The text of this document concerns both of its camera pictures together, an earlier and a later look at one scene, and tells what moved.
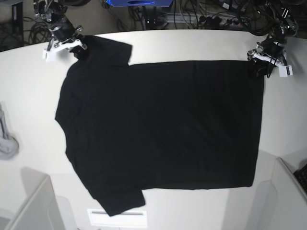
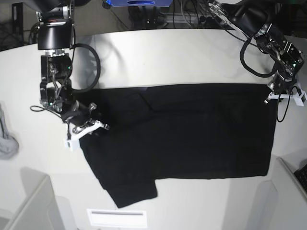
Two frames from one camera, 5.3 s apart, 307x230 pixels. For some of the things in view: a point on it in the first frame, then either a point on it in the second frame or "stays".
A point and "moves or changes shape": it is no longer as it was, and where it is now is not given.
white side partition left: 39,211 stays
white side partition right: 290,210 stays
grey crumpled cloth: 9,145 stays
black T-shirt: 131,127 moves or changes shape
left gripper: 65,36 -> 77,119
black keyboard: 301,175 stays
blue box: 140,3 stays
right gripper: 271,49 -> 283,88
